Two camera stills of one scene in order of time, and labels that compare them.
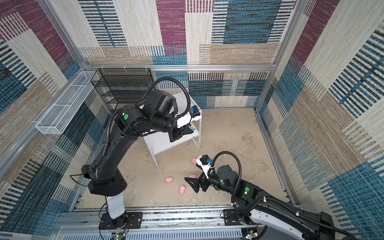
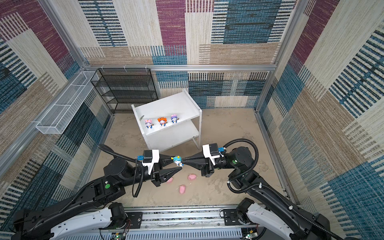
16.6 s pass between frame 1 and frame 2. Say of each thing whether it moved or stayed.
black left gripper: moved
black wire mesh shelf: stayed
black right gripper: moved
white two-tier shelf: stayed
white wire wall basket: stayed
